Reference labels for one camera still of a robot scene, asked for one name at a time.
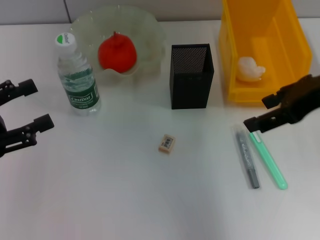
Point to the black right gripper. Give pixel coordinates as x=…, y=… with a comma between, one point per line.
x=305, y=97

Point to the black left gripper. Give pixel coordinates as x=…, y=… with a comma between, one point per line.
x=3, y=135

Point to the white paper ball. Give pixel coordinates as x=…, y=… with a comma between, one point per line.
x=247, y=70

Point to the mint green pen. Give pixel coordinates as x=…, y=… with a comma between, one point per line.
x=270, y=162

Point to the clear green-label water bottle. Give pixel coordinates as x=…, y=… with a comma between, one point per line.
x=80, y=97

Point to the grey pen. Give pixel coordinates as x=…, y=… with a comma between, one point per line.
x=246, y=157

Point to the red orange fruit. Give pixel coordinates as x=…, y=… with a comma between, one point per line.
x=117, y=55

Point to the beige eraser with barcode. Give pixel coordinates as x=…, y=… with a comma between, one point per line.
x=167, y=144

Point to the black mesh pen holder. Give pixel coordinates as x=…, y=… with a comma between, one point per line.
x=190, y=90

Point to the clear wavy glass fruit bowl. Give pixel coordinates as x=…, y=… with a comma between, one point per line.
x=147, y=37

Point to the yellow plastic bin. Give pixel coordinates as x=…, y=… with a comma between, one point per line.
x=265, y=32

